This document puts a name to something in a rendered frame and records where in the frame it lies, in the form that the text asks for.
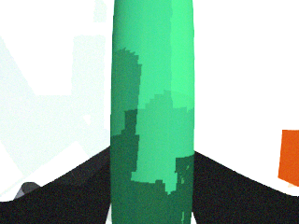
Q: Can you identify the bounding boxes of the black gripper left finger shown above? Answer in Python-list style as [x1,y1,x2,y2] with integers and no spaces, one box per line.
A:
[0,146,111,224]

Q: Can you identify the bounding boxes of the green cylinder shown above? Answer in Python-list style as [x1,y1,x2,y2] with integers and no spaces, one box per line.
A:
[109,0,195,224]

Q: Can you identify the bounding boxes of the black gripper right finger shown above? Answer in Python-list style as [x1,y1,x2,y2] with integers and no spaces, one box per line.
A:
[192,150,299,224]

